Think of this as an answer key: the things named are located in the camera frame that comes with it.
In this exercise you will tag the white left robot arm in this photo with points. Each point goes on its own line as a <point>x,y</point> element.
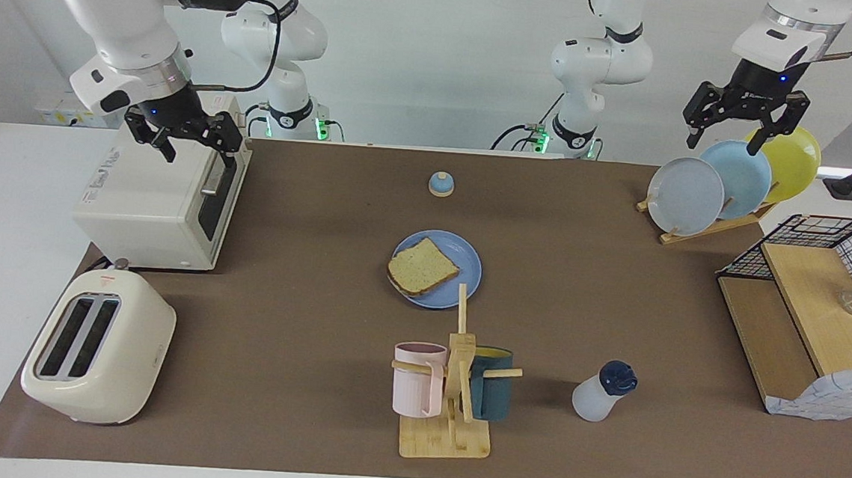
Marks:
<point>603,64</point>

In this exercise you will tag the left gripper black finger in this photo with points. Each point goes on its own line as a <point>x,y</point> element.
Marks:
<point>705,101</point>
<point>791,107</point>

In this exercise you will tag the pink mug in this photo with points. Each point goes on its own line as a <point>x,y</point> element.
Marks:
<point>415,392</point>

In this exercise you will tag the teal mug yellow inside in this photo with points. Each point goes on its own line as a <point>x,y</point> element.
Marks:
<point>494,397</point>

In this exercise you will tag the wooden dish rack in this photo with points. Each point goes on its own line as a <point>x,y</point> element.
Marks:
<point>704,230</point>

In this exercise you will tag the white power strip box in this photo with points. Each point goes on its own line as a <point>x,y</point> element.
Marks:
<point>52,115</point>

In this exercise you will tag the white toaster oven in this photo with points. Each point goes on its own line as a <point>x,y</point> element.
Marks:
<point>143,204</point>

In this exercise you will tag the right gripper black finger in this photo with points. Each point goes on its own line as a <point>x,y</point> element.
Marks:
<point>150,137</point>
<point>225,133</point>

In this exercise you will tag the small blue lid wooden knob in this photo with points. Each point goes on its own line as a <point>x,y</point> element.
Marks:
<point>441,186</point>

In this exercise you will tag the cream two-slot toaster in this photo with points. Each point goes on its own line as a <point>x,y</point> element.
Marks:
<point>133,353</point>

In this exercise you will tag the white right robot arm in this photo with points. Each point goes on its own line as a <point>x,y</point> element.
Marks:
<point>112,7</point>

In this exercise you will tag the yellow plate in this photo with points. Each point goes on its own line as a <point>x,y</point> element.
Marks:
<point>795,163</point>

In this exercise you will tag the grey-blue plate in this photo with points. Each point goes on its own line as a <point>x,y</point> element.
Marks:
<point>684,197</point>

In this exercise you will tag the toasted bread slice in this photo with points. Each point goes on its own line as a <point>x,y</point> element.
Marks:
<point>422,269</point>

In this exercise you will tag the brown table mat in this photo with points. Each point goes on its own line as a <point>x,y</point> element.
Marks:
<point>299,335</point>

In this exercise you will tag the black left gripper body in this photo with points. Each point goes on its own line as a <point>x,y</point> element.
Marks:
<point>757,86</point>

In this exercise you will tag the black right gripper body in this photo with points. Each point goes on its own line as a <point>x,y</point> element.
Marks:
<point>171,112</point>

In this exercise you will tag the light blue plate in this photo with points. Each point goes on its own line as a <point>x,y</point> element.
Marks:
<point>741,182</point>

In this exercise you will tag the white grid-pattern cloth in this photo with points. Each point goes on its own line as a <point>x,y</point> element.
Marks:
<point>827,394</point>

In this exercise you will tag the wooden mug rack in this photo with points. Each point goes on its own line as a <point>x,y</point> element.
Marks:
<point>446,439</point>

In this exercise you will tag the translucent seasoning bottle blue cap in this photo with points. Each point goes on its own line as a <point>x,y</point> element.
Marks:
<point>594,401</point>

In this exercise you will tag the blue round plate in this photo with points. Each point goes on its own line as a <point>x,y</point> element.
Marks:
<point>469,264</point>

